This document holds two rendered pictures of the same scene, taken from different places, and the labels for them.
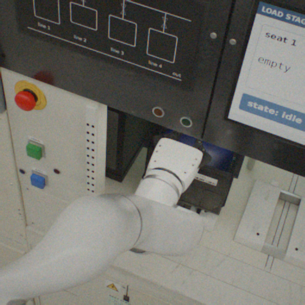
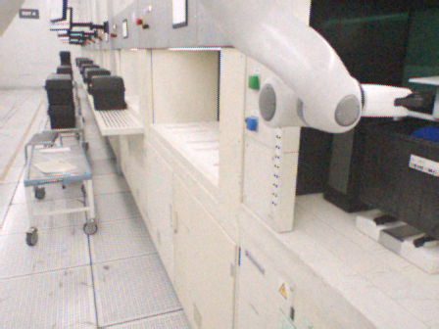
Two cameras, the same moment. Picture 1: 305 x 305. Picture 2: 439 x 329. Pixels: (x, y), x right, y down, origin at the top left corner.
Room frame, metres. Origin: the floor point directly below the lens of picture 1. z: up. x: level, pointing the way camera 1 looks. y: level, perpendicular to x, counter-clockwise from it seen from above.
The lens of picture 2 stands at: (0.09, -0.42, 1.27)
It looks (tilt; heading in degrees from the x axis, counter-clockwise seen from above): 17 degrees down; 54
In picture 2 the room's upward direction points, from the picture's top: 1 degrees clockwise
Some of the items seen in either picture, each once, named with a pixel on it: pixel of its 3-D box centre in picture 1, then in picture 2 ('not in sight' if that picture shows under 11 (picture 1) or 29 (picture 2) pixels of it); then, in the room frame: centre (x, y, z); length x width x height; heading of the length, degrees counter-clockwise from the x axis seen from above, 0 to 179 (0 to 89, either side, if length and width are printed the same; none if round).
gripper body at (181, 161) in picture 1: (173, 166); (368, 99); (0.72, -0.02, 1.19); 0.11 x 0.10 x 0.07; 165
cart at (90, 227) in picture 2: not in sight; (62, 186); (0.75, 2.53, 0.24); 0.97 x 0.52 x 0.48; 77
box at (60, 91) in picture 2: not in sight; (60, 90); (1.13, 3.84, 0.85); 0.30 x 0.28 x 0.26; 74
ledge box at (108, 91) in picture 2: not in sight; (107, 92); (1.23, 2.69, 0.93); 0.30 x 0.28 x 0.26; 72
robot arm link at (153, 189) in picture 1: (148, 217); (302, 102); (0.58, 0.01, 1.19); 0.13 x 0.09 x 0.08; 165
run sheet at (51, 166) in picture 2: not in sight; (55, 164); (0.68, 2.36, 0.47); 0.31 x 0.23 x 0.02; 96
